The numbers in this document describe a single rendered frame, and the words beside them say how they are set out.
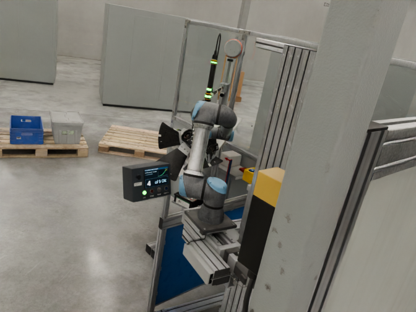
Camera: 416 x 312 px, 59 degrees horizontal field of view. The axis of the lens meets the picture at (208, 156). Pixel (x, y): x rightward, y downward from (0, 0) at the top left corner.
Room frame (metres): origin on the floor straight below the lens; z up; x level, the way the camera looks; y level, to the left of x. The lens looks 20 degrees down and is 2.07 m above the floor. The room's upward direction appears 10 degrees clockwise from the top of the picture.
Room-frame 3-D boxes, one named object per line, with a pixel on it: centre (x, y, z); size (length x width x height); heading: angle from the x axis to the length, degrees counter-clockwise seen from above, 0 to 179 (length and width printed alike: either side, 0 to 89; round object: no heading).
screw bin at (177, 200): (2.43, 0.06, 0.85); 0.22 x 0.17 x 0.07; 150
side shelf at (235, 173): (3.15, -0.23, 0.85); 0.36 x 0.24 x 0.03; 45
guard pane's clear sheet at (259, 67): (3.19, -0.43, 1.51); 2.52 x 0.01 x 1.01; 45
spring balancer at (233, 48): (3.39, -0.05, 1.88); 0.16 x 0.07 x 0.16; 80
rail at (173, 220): (2.36, -0.10, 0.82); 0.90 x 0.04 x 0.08; 135
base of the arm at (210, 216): (1.84, -0.08, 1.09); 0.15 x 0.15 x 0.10
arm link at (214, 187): (1.84, -0.07, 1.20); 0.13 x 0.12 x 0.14; 88
